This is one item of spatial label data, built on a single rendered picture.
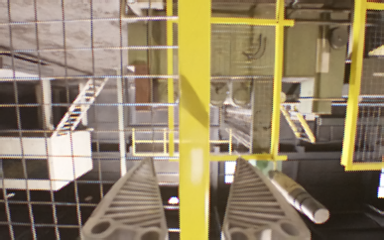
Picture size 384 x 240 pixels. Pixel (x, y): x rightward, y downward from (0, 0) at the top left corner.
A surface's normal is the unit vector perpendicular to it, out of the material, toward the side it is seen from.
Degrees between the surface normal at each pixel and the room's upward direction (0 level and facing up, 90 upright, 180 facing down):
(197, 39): 90
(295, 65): 90
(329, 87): 90
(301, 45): 90
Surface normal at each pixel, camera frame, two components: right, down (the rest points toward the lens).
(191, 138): -0.01, 0.10
